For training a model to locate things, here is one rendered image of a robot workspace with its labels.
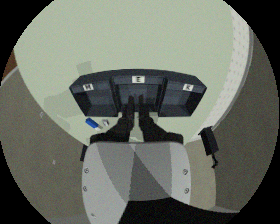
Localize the blue and white eraser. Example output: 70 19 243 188
85 117 102 131

